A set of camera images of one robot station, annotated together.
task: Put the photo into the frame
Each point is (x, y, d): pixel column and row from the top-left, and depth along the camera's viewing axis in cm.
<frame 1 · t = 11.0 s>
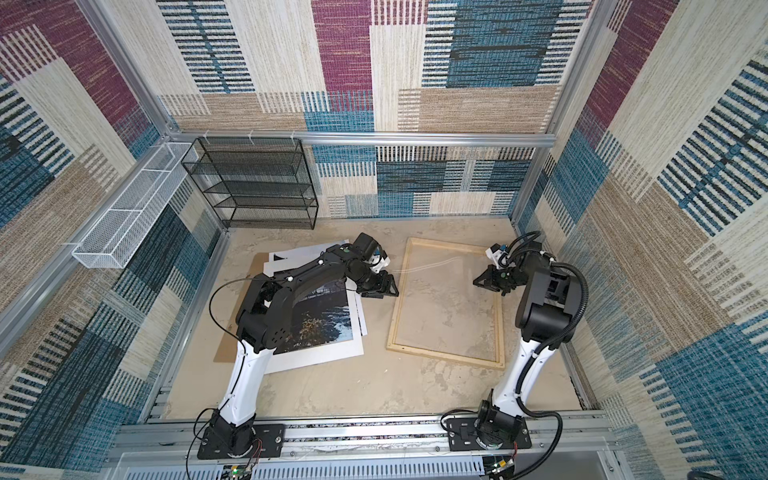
left hand: (392, 290, 94), fingers open
right hand: (477, 283, 97), fingers closed
waterfall photo with white border: (324, 327, 94), on the table
brown cardboard backing: (248, 265, 109), on the table
clear acrylic sheet: (438, 309, 99), on the table

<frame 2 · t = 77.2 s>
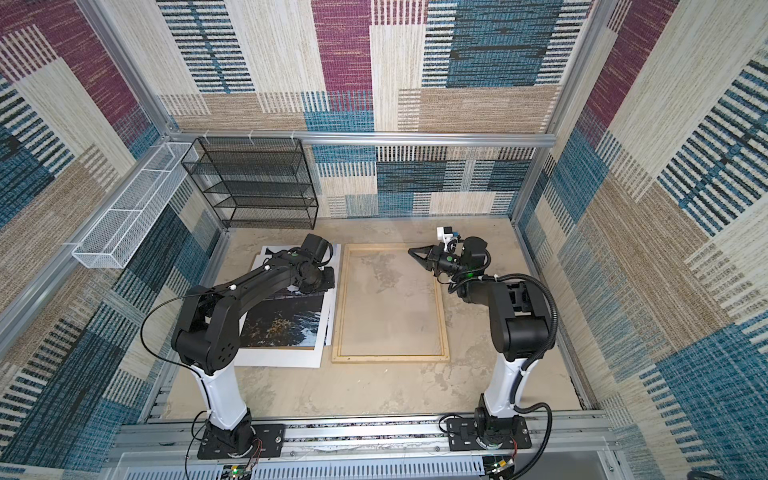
left hand: (330, 280, 95), fingers closed
right hand: (408, 252, 88), fingers closed
waterfall photo with white border: (285, 329, 94), on the table
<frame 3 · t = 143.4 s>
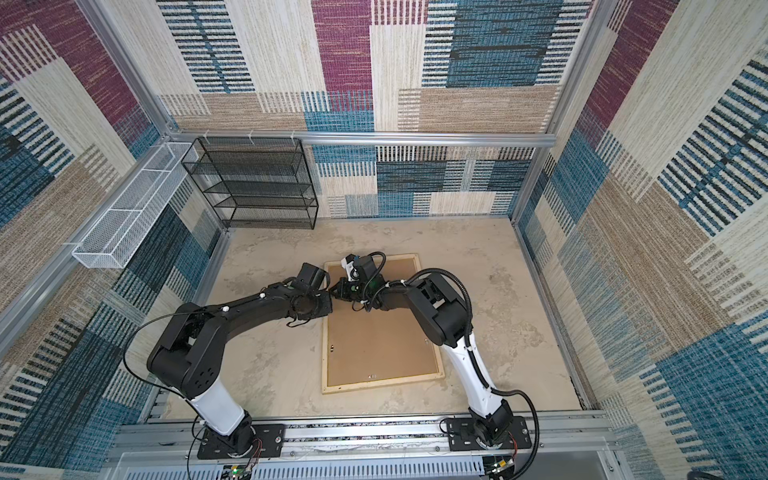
left hand: (330, 306, 95), fingers closed
right hand: (329, 295, 99), fingers closed
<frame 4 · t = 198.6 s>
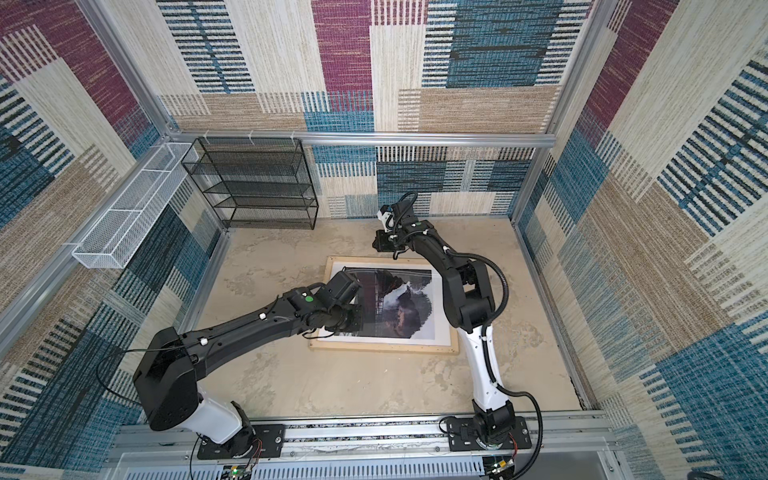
left hand: (365, 318, 81), fingers closed
right hand: (375, 245, 100), fingers closed
